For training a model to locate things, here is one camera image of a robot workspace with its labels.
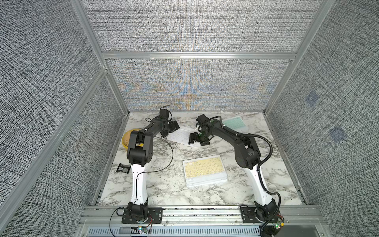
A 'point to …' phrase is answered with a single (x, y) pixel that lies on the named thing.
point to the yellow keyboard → (204, 171)
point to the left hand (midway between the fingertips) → (178, 129)
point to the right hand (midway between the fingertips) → (192, 139)
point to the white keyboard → (182, 135)
